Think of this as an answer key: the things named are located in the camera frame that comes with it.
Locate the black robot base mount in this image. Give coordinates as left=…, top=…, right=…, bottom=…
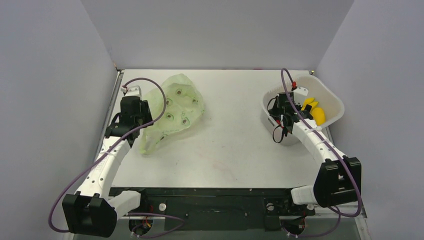
left=108, top=187, right=316, bottom=239

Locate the yellow fake mango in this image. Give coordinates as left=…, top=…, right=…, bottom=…
left=310, top=107, right=327, bottom=126

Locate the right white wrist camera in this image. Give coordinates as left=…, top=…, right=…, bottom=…
left=291, top=81, right=309, bottom=98

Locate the purple cable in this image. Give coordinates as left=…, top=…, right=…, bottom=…
left=48, top=77, right=186, bottom=239
left=280, top=68, right=364, bottom=238

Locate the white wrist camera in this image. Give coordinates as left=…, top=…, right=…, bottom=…
left=291, top=81, right=309, bottom=98
left=120, top=85, right=142, bottom=98

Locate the green plastic bag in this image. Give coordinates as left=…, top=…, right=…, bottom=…
left=140, top=73, right=205, bottom=155

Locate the lower yellow fake banana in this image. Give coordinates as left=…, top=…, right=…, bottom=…
left=305, top=101, right=319, bottom=112

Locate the white plastic basket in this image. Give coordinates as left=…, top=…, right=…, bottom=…
left=260, top=74, right=345, bottom=146

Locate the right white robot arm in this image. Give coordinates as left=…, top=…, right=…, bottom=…
left=260, top=91, right=362, bottom=214

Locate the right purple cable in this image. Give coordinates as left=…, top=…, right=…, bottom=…
left=280, top=68, right=364, bottom=238

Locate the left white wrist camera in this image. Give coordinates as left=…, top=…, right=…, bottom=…
left=120, top=85, right=142, bottom=98

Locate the yellow fake banana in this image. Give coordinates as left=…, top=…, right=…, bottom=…
left=301, top=97, right=315, bottom=111
left=305, top=101, right=319, bottom=112

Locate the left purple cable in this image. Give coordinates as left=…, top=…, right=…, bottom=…
left=48, top=77, right=186, bottom=239

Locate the upper yellow fake banana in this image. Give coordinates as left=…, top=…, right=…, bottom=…
left=301, top=97, right=315, bottom=111

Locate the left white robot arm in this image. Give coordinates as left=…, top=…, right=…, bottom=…
left=62, top=95, right=153, bottom=238

